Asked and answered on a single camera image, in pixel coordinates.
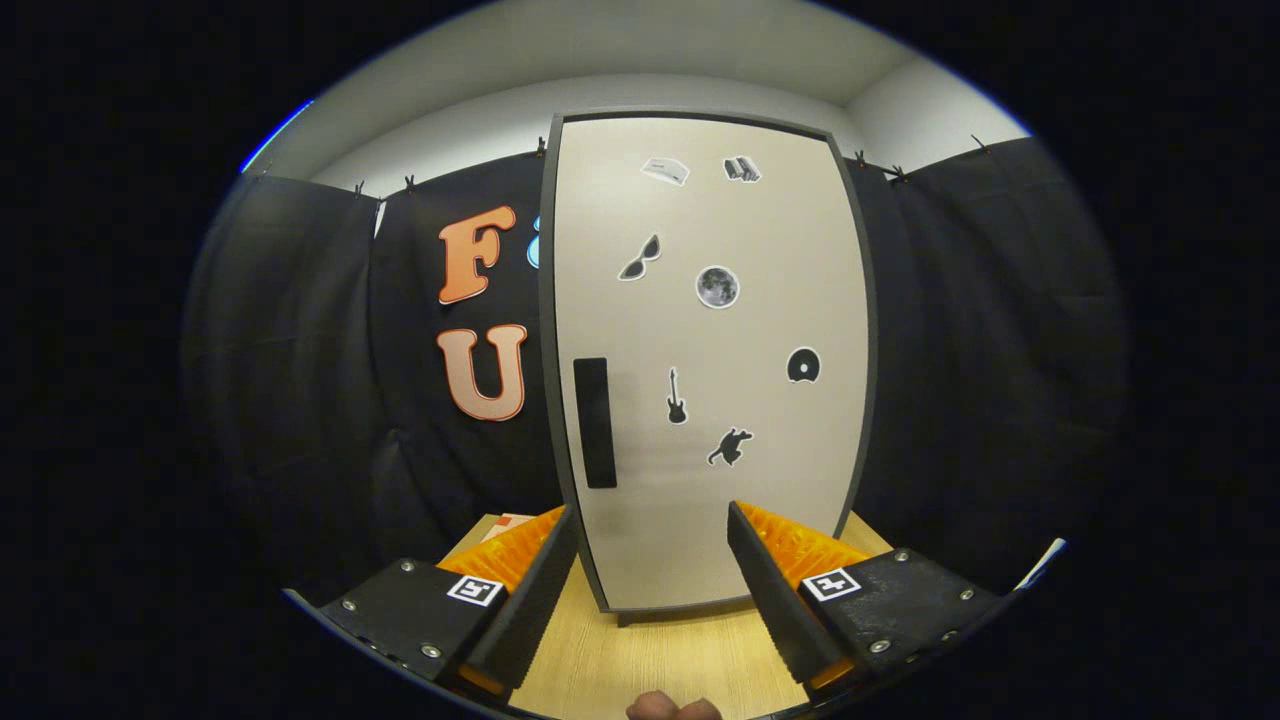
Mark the beige cover book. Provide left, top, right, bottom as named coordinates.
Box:
left=480, top=512, right=546, bottom=543

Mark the dark grey shoe cabinet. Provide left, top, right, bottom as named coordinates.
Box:
left=538, top=108, right=881, bottom=629

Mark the row of black cloth clips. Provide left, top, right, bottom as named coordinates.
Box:
left=352, top=135, right=991, bottom=196

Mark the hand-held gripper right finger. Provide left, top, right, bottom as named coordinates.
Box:
left=727, top=500, right=1006, bottom=701

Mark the black backdrop cloth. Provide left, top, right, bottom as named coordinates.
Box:
left=180, top=135, right=1131, bottom=601

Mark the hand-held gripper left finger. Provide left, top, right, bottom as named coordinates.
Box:
left=318, top=503, right=581, bottom=709

